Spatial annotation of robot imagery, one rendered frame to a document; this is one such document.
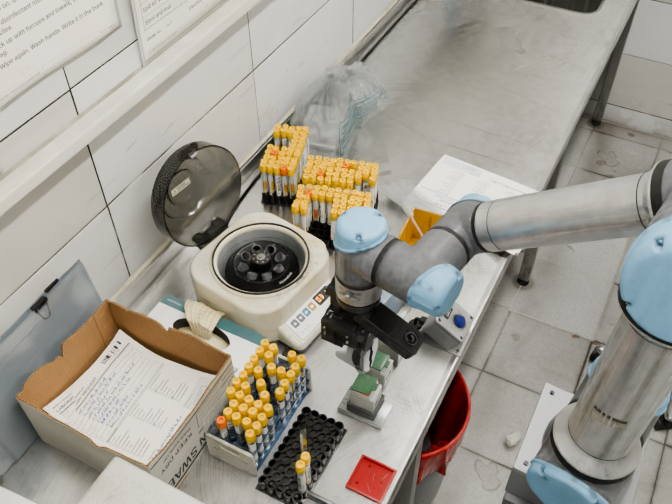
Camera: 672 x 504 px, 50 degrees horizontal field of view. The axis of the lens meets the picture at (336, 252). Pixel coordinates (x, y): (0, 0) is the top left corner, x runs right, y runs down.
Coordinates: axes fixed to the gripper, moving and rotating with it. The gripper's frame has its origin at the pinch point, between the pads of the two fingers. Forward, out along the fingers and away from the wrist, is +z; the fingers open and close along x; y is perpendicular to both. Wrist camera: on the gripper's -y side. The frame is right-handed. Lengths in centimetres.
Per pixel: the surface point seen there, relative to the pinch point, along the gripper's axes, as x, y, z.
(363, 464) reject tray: 10.5, -4.5, 13.0
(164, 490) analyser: 39.6, 10.9, -16.8
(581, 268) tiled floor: -142, -26, 101
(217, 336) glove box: 1.1, 32.0, 8.7
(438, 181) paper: -65, 11, 12
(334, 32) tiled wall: -95, 56, -2
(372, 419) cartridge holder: 2.6, -2.5, 11.1
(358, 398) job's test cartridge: 2.1, 0.6, 7.0
